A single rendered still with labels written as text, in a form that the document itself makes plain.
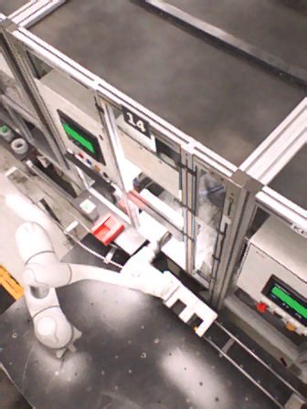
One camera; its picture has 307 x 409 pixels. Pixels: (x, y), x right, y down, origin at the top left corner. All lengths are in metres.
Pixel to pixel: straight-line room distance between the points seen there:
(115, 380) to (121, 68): 1.62
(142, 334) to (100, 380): 0.33
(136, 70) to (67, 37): 0.33
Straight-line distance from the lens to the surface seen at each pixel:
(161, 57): 1.42
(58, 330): 2.14
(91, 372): 2.31
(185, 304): 2.14
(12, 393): 3.17
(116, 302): 2.35
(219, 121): 1.21
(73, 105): 1.58
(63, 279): 1.67
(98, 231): 2.26
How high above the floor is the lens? 2.92
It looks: 62 degrees down
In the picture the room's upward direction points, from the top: 11 degrees counter-clockwise
